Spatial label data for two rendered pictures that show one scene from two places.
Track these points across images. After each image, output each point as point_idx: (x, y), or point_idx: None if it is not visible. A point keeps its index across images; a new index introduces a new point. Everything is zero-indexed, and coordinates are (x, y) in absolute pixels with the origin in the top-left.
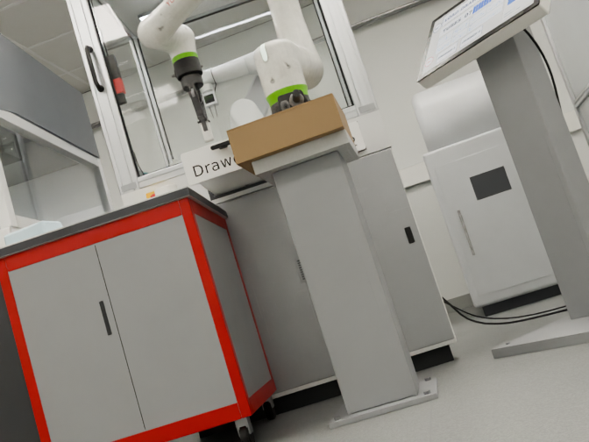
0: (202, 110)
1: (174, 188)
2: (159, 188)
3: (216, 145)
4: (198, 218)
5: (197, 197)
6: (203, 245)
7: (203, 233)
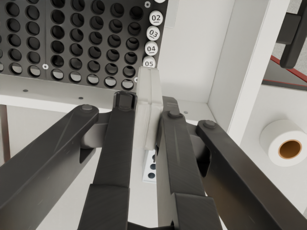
0: (240, 150)
1: (302, 130)
2: (306, 155)
3: (300, 49)
4: (288, 81)
5: (299, 86)
6: (291, 70)
7: (272, 73)
